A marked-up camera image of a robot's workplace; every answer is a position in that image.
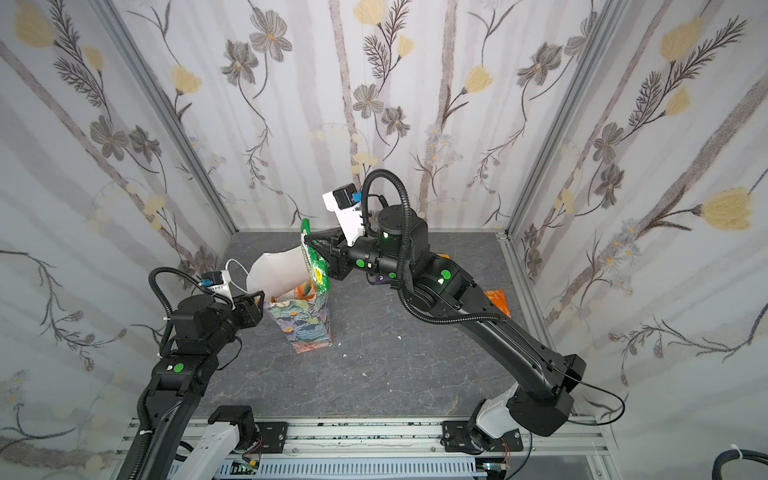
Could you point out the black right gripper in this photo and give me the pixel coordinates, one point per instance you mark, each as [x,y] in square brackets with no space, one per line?
[336,256]

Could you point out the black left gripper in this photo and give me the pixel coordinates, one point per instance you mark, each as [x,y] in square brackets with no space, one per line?
[250,313]

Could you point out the green yellow Fox's candy packet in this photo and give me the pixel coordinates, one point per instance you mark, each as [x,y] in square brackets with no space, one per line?
[316,265]

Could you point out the floral white paper bag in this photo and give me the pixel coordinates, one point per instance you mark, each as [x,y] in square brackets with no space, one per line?
[306,324]

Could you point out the orange chips packet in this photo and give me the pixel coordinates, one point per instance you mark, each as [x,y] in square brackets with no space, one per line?
[499,299]

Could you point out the orange white snack packet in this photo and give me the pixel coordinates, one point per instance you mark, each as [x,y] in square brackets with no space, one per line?
[305,291]

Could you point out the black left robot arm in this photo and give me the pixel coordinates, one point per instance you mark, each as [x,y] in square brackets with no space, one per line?
[197,329]

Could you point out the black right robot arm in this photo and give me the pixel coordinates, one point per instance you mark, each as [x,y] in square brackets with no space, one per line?
[379,233]

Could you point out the purple snack packet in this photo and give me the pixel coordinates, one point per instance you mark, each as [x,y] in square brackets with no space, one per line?
[377,279]

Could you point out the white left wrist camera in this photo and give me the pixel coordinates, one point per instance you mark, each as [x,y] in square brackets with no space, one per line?
[217,281]

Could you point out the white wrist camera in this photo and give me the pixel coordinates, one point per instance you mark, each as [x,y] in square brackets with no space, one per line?
[344,203]
[217,281]

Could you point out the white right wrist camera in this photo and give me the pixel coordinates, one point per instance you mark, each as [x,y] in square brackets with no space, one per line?
[344,203]

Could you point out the white cable duct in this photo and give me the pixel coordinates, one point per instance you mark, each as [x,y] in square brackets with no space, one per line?
[373,468]

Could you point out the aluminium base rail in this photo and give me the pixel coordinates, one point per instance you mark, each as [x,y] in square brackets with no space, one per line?
[232,444]

